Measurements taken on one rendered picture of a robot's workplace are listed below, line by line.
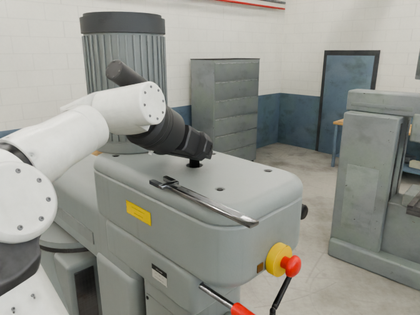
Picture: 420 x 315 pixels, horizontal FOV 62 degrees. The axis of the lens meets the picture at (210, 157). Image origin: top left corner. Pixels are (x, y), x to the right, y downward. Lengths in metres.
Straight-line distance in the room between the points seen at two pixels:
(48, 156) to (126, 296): 0.59
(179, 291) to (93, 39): 0.57
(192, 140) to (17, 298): 0.41
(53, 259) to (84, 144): 0.81
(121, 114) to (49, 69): 4.53
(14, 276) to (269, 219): 0.41
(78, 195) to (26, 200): 0.70
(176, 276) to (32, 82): 4.44
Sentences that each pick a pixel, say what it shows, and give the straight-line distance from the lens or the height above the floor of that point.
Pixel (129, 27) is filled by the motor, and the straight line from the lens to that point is 0.83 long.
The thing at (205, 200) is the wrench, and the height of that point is 1.90.
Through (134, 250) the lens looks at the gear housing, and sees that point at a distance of 0.83.
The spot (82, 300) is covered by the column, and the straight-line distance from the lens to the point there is 1.21.
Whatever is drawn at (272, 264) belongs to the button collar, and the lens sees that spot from 0.65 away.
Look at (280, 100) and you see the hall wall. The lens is 8.48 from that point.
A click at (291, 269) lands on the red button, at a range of 0.65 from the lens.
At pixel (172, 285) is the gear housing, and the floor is 1.68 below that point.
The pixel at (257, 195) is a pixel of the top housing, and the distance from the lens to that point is 0.61.
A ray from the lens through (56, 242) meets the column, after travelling 1.21.
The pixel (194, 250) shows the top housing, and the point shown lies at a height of 1.80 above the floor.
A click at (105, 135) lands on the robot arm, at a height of 2.02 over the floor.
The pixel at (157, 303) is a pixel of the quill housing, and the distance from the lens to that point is 0.88.
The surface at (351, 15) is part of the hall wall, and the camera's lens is 7.72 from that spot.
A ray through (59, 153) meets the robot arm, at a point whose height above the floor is 2.01.
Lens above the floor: 2.13
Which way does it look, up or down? 17 degrees down
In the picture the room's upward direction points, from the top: straight up
